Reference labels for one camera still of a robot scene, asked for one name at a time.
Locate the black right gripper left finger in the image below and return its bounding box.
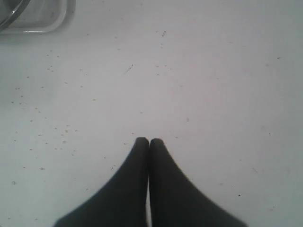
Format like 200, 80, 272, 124
55, 137, 149, 227

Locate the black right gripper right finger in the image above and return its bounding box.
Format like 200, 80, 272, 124
149, 139, 246, 227

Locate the round steel mesh sieve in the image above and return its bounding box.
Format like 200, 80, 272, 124
0, 0, 28, 32

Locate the white rectangular plastic tray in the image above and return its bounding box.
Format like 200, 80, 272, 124
0, 0, 76, 35

